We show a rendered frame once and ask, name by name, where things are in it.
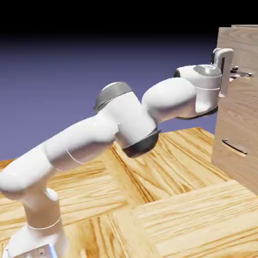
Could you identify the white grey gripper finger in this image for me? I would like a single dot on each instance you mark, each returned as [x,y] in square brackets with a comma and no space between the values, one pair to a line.
[233,78]
[234,68]

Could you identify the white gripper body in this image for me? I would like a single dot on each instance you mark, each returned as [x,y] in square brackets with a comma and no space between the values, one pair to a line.
[227,60]

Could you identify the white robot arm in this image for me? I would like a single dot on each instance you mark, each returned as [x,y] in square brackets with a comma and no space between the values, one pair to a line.
[125,119]

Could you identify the light wood drawer front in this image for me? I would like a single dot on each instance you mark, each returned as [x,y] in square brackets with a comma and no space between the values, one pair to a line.
[243,50]
[231,125]

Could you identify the light wood cabinet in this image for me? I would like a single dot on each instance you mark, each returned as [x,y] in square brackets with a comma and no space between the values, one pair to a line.
[237,112]

